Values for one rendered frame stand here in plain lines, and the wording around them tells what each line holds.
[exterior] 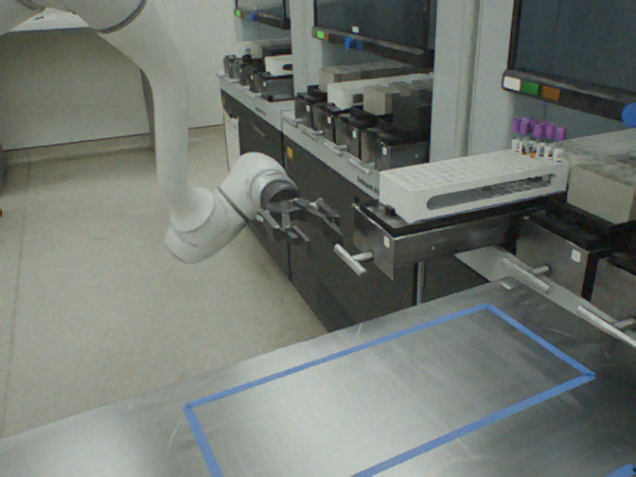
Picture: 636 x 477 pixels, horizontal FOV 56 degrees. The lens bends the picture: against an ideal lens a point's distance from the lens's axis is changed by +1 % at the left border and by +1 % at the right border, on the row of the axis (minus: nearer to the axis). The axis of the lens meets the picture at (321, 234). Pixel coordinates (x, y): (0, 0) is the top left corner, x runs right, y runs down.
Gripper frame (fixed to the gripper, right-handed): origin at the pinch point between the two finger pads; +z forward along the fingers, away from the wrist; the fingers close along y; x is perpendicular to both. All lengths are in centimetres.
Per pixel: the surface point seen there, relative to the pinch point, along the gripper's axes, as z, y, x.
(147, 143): -340, 7, 72
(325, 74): -76, 34, -12
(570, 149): 9.3, 43.1, -11.7
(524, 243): 19.9, 26.2, -2.0
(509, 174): 14.7, 26.3, -11.5
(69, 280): -155, -49, 74
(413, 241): 16.5, 8.5, -4.7
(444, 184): 14.1, 15.0, -11.7
